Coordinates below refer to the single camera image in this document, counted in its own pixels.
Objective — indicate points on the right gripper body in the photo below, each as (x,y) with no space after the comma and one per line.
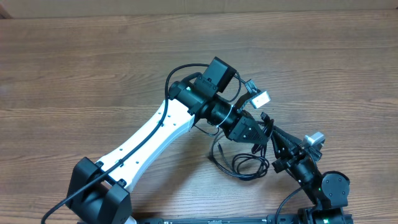
(289,160)

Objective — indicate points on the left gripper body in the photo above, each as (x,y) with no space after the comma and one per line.
(229,124)

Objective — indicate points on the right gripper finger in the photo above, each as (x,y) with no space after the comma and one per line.
(279,154)
(283,141)

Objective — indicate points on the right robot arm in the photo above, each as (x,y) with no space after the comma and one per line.
(327,191)

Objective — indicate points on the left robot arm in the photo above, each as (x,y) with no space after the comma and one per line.
(99,192)

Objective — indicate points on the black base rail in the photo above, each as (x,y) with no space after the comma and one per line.
(214,221)

